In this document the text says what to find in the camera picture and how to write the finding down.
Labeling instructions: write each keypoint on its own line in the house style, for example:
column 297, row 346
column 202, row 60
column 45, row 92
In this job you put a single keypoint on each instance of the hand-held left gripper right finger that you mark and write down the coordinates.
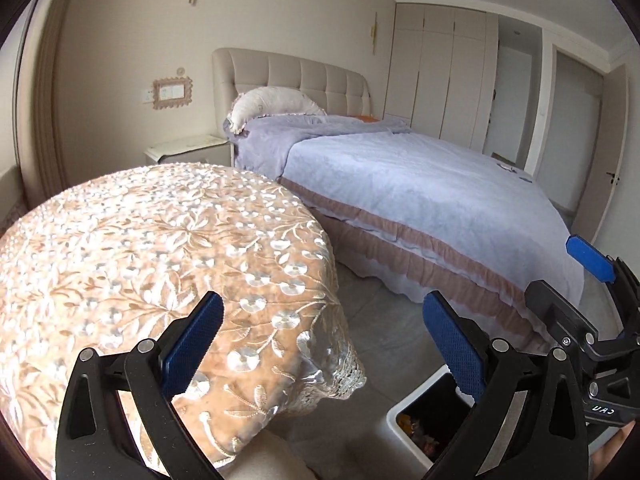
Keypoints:
column 452, row 345

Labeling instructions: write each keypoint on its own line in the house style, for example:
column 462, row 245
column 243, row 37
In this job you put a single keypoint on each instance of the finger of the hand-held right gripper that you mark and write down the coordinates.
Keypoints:
column 590, row 257
column 560, row 312

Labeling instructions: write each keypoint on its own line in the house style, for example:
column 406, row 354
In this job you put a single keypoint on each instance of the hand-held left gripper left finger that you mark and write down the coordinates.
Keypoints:
column 192, row 345

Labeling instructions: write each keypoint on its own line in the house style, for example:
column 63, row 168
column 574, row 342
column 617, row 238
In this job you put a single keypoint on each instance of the white trash bin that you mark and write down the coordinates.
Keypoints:
column 400, row 440

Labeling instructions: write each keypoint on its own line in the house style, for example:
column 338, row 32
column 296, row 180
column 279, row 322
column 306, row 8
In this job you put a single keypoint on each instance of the person's right forearm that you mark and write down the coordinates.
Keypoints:
column 610, row 455

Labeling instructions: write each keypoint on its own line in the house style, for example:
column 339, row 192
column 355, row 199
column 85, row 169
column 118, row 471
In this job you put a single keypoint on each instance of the white room door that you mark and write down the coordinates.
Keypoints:
column 600, row 200

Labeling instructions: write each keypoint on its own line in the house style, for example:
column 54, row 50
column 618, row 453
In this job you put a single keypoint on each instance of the beige lace tablecloth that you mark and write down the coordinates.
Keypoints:
column 150, row 240

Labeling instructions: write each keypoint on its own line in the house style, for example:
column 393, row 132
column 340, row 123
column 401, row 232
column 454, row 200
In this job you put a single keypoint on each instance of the small white item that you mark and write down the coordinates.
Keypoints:
column 505, row 166

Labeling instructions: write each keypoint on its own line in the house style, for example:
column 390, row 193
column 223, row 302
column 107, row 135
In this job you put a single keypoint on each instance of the lilac ruffled bedspread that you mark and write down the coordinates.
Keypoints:
column 425, row 195

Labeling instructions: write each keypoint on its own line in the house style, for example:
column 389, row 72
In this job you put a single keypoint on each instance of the white nightstand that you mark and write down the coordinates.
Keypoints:
column 200, row 152

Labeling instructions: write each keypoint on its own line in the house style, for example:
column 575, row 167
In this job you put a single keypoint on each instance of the lilac quilt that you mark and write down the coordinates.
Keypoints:
column 280, row 145

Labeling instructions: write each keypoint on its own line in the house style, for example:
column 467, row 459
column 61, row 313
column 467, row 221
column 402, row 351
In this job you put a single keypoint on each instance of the white wardrobe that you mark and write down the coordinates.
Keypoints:
column 440, row 70

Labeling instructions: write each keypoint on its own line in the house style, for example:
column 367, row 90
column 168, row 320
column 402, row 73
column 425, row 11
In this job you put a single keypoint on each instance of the orange pillow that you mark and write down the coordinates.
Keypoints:
column 367, row 118

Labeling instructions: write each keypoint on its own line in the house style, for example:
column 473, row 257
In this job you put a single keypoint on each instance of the white ruffled pillow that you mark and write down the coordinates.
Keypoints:
column 270, row 105

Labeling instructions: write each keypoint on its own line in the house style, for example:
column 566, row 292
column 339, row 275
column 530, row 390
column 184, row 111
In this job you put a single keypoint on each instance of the beige tufted bed headboard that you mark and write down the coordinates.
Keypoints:
column 300, row 75

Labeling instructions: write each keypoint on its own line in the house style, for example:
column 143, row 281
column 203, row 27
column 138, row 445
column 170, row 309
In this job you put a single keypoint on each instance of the small white wall socket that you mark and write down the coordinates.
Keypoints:
column 146, row 95

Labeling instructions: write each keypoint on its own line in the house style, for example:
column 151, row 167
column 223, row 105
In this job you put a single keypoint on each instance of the framed wall switch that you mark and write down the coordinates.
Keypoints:
column 172, row 91

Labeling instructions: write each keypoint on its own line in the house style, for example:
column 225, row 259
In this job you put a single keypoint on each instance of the short gold wall ornament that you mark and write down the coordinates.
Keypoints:
column 374, row 32

